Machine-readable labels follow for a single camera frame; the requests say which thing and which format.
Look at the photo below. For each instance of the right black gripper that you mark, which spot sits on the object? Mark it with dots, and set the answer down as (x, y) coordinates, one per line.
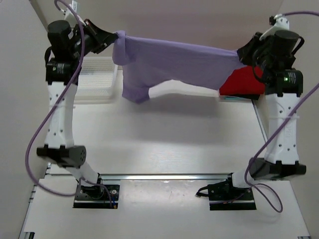
(244, 54)

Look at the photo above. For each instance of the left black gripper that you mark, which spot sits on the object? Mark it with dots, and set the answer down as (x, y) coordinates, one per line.
(104, 37)

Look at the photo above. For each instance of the purple t shirt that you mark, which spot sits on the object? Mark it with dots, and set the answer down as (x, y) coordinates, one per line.
(149, 62)

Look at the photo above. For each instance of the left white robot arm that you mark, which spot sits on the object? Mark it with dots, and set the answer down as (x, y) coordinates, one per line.
(71, 39)

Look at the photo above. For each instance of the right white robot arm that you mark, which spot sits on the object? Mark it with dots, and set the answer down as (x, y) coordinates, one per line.
(274, 52)

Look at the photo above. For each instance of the folded red t shirt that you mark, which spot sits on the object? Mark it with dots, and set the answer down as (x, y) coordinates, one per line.
(242, 83)

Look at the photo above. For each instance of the white plastic basket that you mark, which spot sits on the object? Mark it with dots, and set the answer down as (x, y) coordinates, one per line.
(97, 81)

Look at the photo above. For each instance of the folded teal t shirt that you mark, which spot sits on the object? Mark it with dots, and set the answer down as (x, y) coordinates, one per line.
(233, 99)

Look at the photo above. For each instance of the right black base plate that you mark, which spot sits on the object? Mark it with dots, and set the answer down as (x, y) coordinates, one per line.
(223, 196)

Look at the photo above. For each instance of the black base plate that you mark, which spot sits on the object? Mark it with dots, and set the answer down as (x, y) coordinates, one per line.
(96, 198)
(223, 196)

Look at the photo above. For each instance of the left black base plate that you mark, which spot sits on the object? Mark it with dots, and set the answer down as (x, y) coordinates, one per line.
(96, 198)

